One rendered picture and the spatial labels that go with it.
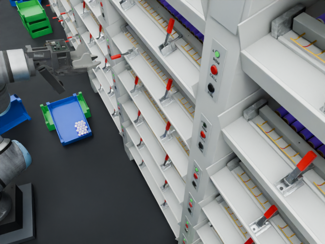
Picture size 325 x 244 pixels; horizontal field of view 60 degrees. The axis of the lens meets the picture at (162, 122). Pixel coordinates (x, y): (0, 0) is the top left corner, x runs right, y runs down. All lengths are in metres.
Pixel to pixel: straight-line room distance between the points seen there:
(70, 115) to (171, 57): 1.40
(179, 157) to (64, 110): 1.25
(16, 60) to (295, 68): 0.70
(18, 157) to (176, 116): 0.91
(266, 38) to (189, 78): 0.26
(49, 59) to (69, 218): 1.03
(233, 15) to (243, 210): 0.44
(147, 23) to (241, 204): 0.55
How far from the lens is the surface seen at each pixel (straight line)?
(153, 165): 1.39
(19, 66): 0.88
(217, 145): 0.63
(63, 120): 2.04
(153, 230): 1.61
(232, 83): 0.50
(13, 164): 1.51
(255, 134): 0.57
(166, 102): 0.86
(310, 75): 0.42
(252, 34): 0.45
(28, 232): 1.69
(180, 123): 0.82
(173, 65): 0.71
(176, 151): 0.98
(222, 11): 0.47
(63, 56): 0.90
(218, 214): 0.89
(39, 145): 2.04
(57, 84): 0.96
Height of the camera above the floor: 1.51
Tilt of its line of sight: 49 degrees down
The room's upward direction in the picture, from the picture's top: straight up
